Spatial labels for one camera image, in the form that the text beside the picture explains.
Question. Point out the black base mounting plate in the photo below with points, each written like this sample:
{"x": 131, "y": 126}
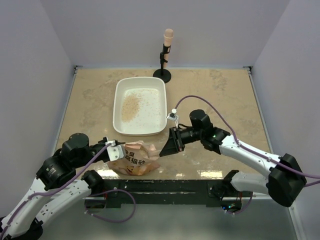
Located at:
{"x": 210, "y": 193}

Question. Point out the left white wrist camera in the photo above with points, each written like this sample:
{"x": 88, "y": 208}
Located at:
{"x": 115, "y": 150}

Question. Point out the pink cat litter bag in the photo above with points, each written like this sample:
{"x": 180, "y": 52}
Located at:
{"x": 140, "y": 159}

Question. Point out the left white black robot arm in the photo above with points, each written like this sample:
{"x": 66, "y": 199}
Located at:
{"x": 63, "y": 179}

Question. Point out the white plastic litter box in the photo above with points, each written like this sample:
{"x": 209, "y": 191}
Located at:
{"x": 140, "y": 106}

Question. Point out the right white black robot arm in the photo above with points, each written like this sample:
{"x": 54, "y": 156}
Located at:
{"x": 279, "y": 177}

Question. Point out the black stand with beige handle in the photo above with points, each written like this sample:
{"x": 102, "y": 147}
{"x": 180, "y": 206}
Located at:
{"x": 162, "y": 73}

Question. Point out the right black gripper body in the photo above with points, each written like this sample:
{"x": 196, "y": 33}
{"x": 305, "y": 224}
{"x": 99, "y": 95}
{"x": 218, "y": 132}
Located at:
{"x": 179, "y": 136}

